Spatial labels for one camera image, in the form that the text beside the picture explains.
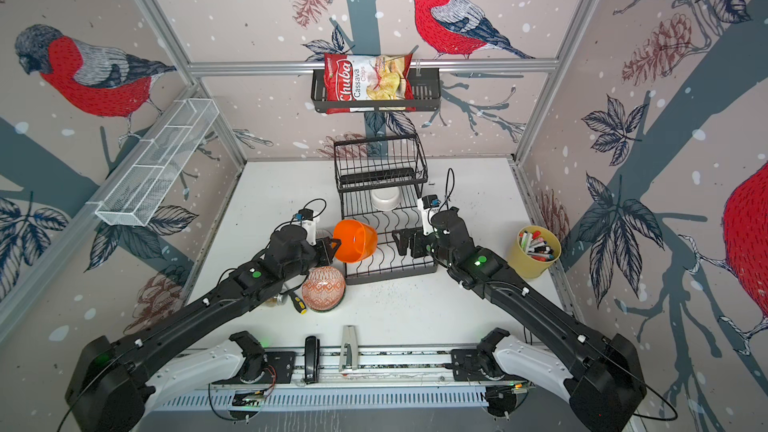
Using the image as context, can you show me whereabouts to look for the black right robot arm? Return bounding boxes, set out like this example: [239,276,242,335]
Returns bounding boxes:
[393,207,648,431]

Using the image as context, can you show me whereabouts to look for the white mesh wall basket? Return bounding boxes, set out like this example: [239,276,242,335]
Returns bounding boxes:
[95,98,219,226]

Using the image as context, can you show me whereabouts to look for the red cassava chips bag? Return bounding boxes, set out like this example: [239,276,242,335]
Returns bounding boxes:
[323,54,414,102]

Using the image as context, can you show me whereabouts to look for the grey metal bracket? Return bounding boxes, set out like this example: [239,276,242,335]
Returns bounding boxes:
[338,325,359,372]

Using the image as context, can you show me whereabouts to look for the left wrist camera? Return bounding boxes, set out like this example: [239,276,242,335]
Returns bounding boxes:
[292,207,318,246]

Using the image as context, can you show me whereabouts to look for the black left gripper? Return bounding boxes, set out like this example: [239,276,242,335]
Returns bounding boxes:
[282,235,344,282]

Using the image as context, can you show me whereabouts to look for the red patterned ceramic bowl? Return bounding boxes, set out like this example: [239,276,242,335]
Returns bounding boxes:
[301,266,346,312]

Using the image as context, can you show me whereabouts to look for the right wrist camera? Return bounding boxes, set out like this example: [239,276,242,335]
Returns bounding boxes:
[417,194,441,236]

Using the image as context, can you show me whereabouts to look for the orange plastic bowl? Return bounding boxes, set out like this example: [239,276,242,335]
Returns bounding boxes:
[333,220,378,264]

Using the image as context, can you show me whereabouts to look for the yellow black screwdriver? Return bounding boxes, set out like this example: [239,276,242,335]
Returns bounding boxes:
[288,290,307,314]

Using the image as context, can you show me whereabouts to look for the yellow marker cup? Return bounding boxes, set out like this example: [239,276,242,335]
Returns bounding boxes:
[507,225,562,279]

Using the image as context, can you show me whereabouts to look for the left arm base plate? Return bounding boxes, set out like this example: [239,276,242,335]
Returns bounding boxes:
[214,350,297,386]

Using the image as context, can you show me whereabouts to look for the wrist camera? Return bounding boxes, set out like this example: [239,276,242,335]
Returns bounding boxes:
[417,194,441,236]
[292,207,318,246]

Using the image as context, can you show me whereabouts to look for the black wall wire shelf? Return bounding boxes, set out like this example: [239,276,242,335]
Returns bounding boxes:
[310,68,441,113]

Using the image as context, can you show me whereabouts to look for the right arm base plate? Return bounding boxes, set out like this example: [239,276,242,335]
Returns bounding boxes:
[445,349,527,383]

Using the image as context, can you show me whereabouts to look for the black wire dish rack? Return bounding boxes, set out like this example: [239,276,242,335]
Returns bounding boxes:
[333,134,436,285]

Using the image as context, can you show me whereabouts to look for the white ceramic bowl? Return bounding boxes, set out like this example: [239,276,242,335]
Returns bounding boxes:
[370,187,401,212]

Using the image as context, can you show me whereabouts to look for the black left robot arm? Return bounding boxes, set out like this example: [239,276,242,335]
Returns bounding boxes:
[65,225,341,431]

